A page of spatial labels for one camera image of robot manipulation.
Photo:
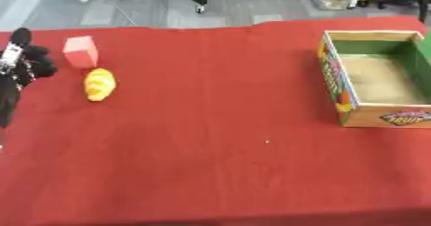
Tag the red rectangular block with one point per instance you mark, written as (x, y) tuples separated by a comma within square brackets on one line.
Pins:
[(80, 52)]

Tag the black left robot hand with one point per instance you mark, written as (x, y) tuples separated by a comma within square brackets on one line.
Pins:
[(31, 64)]

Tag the tan cardboard box green inside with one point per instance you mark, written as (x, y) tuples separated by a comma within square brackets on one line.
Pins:
[(377, 77)]

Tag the yellow toy fruit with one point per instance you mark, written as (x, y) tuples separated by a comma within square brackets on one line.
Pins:
[(99, 84)]

